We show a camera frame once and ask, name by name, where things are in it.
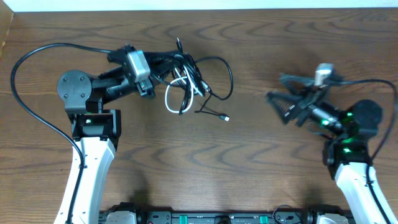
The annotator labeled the black left camera cable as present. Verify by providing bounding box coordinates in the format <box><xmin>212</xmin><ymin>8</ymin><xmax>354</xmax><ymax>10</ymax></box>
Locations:
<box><xmin>10</xmin><ymin>42</ymin><xmax>113</xmax><ymax>224</ymax></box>

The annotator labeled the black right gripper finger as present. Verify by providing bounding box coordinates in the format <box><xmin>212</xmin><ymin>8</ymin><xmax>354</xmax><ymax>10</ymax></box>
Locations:
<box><xmin>266</xmin><ymin>91</ymin><xmax>303</xmax><ymax>124</ymax></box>
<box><xmin>279</xmin><ymin>73</ymin><xmax>315</xmax><ymax>89</ymax></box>

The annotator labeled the thin black USB cable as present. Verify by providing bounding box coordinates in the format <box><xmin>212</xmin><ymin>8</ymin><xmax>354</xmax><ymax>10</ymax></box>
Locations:
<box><xmin>194</xmin><ymin>93</ymin><xmax>231</xmax><ymax>122</ymax></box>

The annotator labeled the white USB cable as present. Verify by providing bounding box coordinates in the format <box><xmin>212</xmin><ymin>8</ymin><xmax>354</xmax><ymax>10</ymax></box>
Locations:
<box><xmin>164</xmin><ymin>65</ymin><xmax>211</xmax><ymax>114</ymax></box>

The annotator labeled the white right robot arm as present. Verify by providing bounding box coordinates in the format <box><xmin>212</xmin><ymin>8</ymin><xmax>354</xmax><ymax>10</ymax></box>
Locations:
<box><xmin>266</xmin><ymin>72</ymin><xmax>397</xmax><ymax>223</ymax></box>

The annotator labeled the thick black USB cable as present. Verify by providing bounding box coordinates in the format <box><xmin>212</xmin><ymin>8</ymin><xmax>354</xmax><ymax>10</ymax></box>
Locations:
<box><xmin>152</xmin><ymin>37</ymin><xmax>234</xmax><ymax>116</ymax></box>

